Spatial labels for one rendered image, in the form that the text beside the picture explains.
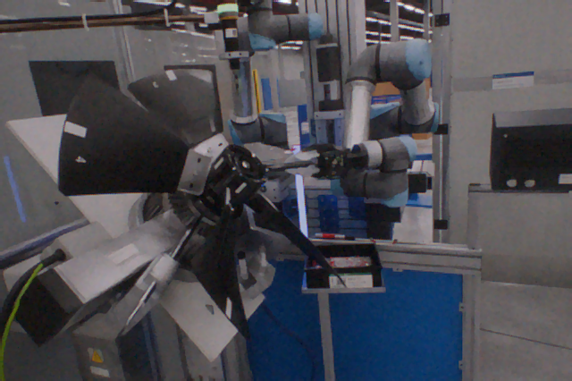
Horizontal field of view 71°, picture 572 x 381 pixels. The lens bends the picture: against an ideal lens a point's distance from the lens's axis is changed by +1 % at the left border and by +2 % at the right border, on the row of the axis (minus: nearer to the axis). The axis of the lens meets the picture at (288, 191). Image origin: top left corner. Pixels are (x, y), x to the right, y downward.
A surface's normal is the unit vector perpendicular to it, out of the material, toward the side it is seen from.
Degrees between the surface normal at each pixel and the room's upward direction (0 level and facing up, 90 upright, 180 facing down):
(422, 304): 90
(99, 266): 50
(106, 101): 71
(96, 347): 90
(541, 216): 90
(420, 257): 90
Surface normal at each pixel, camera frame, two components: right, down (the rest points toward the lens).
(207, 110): 0.12, -0.49
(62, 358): 0.92, 0.01
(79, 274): 0.65, -0.61
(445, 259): -0.36, 0.28
